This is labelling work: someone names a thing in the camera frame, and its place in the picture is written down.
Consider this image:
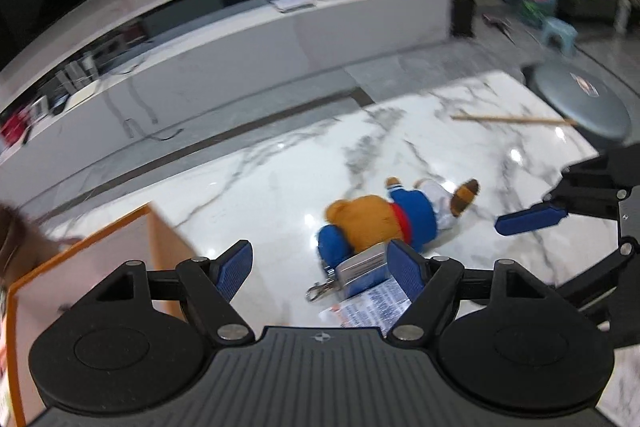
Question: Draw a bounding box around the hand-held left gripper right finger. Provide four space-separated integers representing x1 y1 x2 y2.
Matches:
387 239 576 342

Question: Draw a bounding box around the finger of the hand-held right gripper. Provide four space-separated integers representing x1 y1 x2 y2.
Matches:
495 142 640 236
555 237 640 313

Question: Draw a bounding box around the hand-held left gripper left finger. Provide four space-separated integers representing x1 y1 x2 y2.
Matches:
75 239 255 343

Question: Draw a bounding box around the blue card holder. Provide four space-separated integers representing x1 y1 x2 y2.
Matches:
306 244 396 304

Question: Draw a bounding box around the white tube blue print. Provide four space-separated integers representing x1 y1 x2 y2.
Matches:
320 279 413 338

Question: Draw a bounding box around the brown plush bear blue outfit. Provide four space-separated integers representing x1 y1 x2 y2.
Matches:
317 177 481 265

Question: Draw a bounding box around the orange storage box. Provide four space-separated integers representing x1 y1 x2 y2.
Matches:
0 202 201 427

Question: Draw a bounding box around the wooden stick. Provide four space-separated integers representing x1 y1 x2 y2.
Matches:
451 112 578 128

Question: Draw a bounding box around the grey round stool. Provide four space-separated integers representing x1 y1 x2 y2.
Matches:
520 62 632 142

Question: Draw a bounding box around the small blue plastic stool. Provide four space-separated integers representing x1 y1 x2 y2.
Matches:
540 18 578 52

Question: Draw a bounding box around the white router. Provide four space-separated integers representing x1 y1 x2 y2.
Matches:
55 57 101 112

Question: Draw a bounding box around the white marble cabinet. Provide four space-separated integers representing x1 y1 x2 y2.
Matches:
0 0 453 202

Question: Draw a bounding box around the red box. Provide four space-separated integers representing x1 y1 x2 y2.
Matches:
0 112 31 148

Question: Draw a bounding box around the white book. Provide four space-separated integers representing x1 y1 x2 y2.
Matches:
262 0 316 14

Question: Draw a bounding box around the black cable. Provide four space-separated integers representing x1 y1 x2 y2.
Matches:
120 77 181 142

